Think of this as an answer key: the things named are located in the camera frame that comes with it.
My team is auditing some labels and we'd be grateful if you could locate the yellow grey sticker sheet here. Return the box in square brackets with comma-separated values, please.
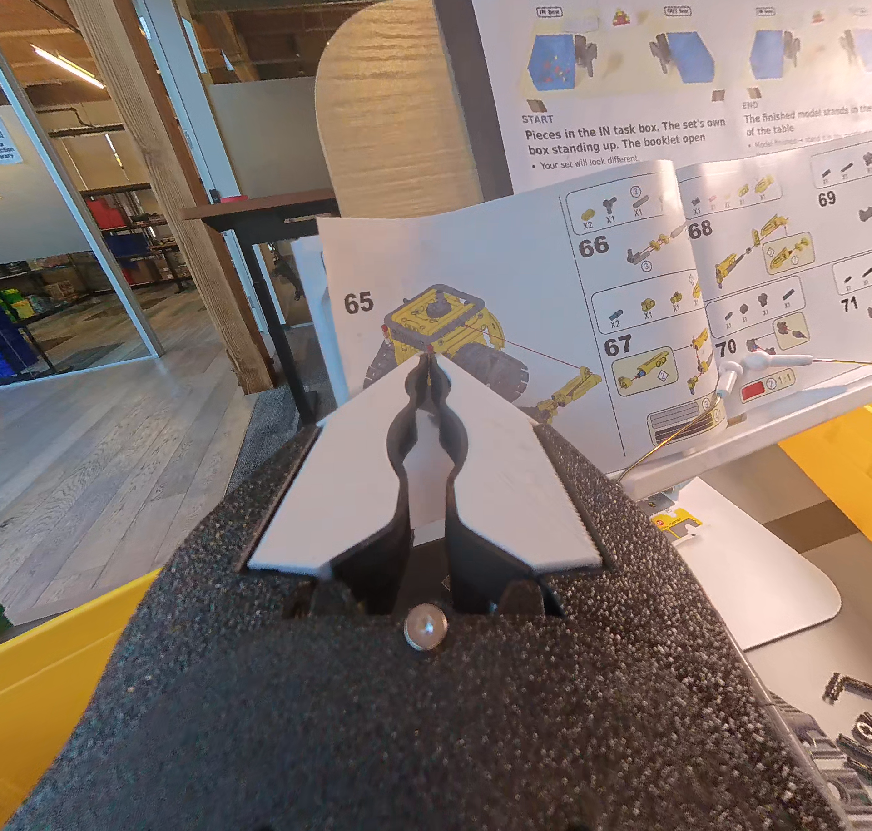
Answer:
[647, 504, 703, 542]

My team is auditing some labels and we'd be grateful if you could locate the wooden post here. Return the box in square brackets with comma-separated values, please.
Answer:
[51, 0, 277, 396]

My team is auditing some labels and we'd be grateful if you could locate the white glass partition frame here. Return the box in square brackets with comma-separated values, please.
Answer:
[0, 0, 270, 362]

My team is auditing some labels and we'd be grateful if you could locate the ceiling light strip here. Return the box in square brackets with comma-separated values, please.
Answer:
[30, 44, 106, 89]

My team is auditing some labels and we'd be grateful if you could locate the storage shelf with bins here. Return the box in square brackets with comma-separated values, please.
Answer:
[0, 184, 198, 382]

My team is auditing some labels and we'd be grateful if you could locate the black binder strip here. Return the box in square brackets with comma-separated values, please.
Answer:
[421, 0, 513, 200]

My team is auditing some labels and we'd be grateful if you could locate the white printed task sheet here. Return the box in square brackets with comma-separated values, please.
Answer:
[462, 0, 872, 195]

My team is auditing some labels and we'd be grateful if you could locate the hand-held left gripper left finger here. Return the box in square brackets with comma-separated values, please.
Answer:
[247, 356, 433, 571]

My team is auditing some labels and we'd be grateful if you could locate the tracked toy brick vehicle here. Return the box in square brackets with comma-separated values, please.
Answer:
[766, 671, 872, 831]

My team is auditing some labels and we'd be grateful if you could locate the dark standing desk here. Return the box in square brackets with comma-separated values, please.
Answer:
[183, 189, 342, 426]

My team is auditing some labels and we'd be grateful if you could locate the toy brick instruction booklet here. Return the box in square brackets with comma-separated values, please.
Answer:
[317, 150, 872, 532]

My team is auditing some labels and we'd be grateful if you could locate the grey desk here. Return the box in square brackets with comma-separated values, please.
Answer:
[616, 436, 872, 831]

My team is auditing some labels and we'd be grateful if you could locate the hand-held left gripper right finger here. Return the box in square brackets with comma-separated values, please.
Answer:
[429, 354, 606, 576]

